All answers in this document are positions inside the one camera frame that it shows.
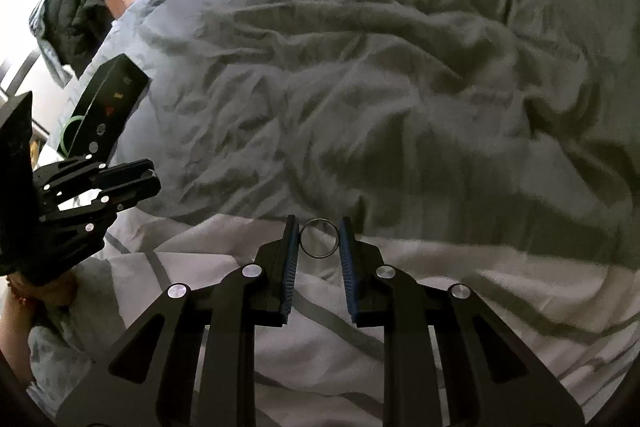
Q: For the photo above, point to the black puffer jacket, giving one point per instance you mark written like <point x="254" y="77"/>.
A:
<point x="80" y="27"/>

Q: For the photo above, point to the black jewelry box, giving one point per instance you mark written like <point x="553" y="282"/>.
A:
<point x="112" y="107"/>

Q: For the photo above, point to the person's left hand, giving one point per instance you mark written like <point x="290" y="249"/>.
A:
<point x="52" y="289"/>

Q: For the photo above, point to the light blue garment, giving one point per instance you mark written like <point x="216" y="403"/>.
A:
<point x="47" y="52"/>

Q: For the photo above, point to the white grey striped sheet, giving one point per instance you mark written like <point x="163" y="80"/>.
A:
<point x="450" y="317"/>

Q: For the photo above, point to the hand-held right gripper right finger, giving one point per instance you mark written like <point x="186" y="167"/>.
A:
<point x="348" y="277"/>

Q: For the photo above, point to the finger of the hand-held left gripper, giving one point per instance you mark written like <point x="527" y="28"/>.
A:
<point x="135" y="193"/>
<point x="125" y="171"/>

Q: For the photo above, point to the person's left forearm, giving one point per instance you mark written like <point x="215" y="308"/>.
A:
<point x="15" y="337"/>

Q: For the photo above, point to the thin metal bangle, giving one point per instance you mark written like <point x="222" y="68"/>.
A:
<point x="301" y="244"/>

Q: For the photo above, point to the grey blanket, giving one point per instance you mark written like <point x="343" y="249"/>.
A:
<point x="375" y="82"/>

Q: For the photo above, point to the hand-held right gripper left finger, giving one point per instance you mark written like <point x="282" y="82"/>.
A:
<point x="286" y="277"/>

